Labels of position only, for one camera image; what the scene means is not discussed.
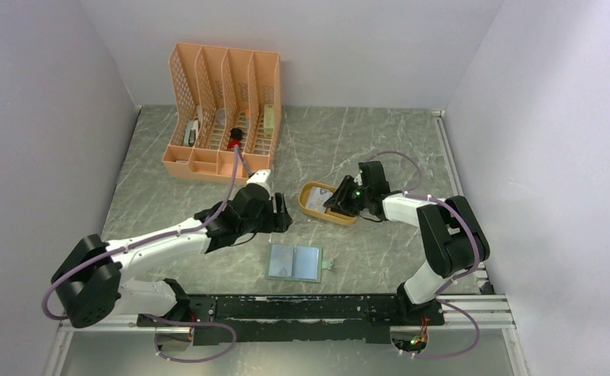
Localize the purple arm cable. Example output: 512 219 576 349
42 145 237 363
364 150 482 360

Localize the white VIP card in holder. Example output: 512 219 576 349
267 244 295 279

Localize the yellow oval tray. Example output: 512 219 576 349
298 181 357 226

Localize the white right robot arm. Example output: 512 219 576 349
323 161 490 324

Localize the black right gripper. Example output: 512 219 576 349
323 175 371 217

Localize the pale green eraser box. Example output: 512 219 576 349
263 104 275 138

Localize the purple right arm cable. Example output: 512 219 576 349
364 150 482 360

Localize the green leather card holder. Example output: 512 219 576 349
265 244 334 283

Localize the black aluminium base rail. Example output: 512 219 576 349
58 293 516 346

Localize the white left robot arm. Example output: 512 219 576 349
48 183 293 328

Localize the grey credit card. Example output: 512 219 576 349
305 186 334 212

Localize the red black stamp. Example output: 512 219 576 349
228 128 244 151

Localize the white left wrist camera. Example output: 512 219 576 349
246 169 273 195

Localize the grey white utility knife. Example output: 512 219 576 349
183 119 200 147

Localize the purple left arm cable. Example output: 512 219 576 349
42 145 237 363

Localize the orange plastic desk organizer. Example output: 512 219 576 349
162 43 282 184

